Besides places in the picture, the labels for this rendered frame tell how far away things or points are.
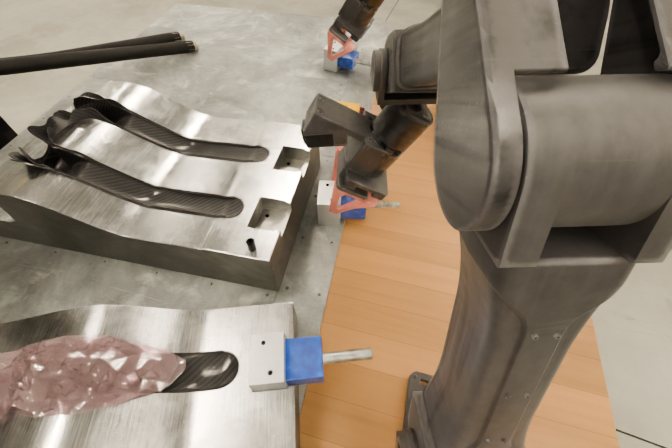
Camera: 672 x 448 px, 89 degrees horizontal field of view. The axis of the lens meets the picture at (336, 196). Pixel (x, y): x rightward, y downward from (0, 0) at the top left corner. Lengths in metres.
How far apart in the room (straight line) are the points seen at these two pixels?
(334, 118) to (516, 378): 0.31
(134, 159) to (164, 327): 0.26
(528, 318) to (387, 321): 0.33
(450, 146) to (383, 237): 0.41
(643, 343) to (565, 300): 1.52
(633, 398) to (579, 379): 1.04
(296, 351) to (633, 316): 1.48
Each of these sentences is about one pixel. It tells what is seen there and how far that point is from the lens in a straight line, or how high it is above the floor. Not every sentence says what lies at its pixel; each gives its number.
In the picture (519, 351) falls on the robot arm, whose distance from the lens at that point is 0.21.
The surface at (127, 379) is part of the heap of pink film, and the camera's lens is 0.43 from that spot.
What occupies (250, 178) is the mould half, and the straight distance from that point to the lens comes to 0.52.
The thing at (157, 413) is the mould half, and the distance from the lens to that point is 0.44.
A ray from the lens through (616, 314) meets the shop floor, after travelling 1.71.
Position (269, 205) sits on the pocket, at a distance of 0.51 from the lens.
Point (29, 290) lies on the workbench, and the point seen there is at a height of 0.80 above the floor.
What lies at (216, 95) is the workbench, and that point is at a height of 0.80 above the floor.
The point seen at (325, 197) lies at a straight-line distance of 0.53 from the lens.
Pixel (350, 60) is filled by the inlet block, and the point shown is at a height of 0.84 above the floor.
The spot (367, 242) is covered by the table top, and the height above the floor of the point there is 0.80.
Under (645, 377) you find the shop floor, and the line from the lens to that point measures 1.65.
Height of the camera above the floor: 1.26
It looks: 51 degrees down
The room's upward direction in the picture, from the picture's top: straight up
